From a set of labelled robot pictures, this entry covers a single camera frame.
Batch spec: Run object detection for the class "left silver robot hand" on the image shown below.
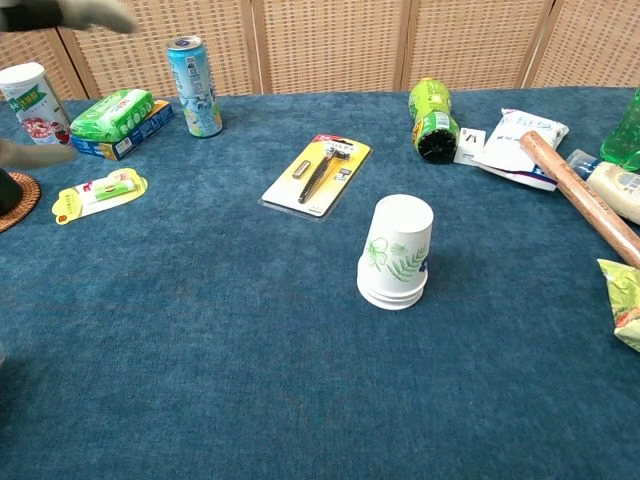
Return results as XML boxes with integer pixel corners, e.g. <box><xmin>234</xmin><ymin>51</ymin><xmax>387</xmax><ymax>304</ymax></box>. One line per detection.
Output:
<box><xmin>0</xmin><ymin>0</ymin><xmax>140</xmax><ymax>169</ymax></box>

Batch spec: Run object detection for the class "white floral paper cup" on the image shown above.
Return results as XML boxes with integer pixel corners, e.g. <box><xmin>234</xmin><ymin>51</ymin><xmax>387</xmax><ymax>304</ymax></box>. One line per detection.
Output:
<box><xmin>362</xmin><ymin>194</ymin><xmax>435</xmax><ymax>294</ymax></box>
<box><xmin>359</xmin><ymin>292</ymin><xmax>426</xmax><ymax>312</ymax></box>
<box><xmin>356</xmin><ymin>257</ymin><xmax>431</xmax><ymax>303</ymax></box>

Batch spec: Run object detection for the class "white-lidded snack canister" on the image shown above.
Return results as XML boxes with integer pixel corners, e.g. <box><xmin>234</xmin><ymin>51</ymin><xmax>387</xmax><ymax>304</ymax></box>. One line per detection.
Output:
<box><xmin>0</xmin><ymin>61</ymin><xmax>73</xmax><ymax>147</ymax></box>

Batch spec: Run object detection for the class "green wet wipes pack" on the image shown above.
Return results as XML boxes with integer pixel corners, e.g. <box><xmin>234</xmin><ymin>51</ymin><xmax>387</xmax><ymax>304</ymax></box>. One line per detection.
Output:
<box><xmin>70</xmin><ymin>88</ymin><xmax>156</xmax><ymax>143</ymax></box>

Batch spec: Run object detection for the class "blue toothpaste box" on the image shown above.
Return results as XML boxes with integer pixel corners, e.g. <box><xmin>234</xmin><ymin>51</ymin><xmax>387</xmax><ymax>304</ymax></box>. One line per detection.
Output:
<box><xmin>71</xmin><ymin>99</ymin><xmax>177</xmax><ymax>162</ymax></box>

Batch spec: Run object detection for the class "light blue drink can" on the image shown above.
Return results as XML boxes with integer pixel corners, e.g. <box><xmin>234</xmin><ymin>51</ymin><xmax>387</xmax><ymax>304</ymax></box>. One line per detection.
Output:
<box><xmin>166</xmin><ymin>35</ymin><xmax>225</xmax><ymax>139</ymax></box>

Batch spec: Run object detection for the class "lip balm yellow blister pack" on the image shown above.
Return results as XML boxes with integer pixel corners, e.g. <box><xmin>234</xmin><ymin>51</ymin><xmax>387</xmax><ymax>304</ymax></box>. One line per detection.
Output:
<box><xmin>51</xmin><ymin>167</ymin><xmax>150</xmax><ymax>227</ymax></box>

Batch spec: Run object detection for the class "black cast iron teapot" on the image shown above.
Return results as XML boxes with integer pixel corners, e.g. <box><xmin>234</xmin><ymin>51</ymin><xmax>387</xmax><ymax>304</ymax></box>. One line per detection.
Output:
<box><xmin>0</xmin><ymin>168</ymin><xmax>25</xmax><ymax>217</ymax></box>

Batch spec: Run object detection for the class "round woven rattan coaster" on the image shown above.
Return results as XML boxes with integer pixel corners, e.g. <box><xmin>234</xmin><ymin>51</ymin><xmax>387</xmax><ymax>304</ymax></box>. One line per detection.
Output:
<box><xmin>0</xmin><ymin>171</ymin><xmax>42</xmax><ymax>234</ymax></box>

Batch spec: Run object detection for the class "wooden rattan folding screen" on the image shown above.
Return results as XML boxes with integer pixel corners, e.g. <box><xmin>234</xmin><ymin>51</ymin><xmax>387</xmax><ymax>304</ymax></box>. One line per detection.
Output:
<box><xmin>0</xmin><ymin>0</ymin><xmax>640</xmax><ymax>102</ymax></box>

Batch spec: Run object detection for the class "razor in yellow package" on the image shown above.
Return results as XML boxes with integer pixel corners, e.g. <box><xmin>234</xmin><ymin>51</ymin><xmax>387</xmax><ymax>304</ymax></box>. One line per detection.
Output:
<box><xmin>257</xmin><ymin>133</ymin><xmax>375</xmax><ymax>224</ymax></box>

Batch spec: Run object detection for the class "green tea bottle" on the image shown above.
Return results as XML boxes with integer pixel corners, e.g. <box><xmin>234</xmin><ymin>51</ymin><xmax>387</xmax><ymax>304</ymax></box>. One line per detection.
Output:
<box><xmin>408</xmin><ymin>76</ymin><xmax>461</xmax><ymax>164</ymax></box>

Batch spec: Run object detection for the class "blue felt table cloth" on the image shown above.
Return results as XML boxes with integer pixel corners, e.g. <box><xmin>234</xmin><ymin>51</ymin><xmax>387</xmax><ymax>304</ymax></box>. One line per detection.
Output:
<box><xmin>0</xmin><ymin>87</ymin><xmax>640</xmax><ymax>480</ymax></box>

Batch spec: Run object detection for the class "small white box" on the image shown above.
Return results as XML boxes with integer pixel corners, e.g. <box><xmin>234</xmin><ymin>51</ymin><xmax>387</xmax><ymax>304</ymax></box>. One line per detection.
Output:
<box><xmin>452</xmin><ymin>126</ymin><xmax>489</xmax><ymax>167</ymax></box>

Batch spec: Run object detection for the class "white salt bag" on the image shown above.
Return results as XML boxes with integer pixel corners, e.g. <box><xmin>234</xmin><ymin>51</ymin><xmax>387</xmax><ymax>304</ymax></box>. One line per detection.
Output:
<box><xmin>471</xmin><ymin>107</ymin><xmax>571</xmax><ymax>193</ymax></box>

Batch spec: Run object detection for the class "brown wood-grain roll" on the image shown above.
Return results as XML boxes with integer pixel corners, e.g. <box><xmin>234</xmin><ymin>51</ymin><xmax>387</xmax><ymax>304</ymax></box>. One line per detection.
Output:
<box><xmin>518</xmin><ymin>131</ymin><xmax>640</xmax><ymax>269</ymax></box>

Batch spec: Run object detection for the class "green soda bottle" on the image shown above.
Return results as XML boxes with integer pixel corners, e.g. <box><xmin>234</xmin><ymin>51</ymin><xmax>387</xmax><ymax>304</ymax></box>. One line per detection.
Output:
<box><xmin>599</xmin><ymin>87</ymin><xmax>640</xmax><ymax>173</ymax></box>

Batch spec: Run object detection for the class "beige mayonnaise squeeze bottle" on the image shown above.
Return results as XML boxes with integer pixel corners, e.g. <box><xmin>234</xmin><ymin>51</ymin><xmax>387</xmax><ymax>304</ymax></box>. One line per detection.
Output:
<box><xmin>565</xmin><ymin>148</ymin><xmax>640</xmax><ymax>227</ymax></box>

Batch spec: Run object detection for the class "light green snack bag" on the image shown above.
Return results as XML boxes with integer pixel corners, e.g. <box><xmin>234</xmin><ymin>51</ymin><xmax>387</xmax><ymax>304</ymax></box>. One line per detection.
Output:
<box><xmin>596</xmin><ymin>258</ymin><xmax>640</xmax><ymax>353</ymax></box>

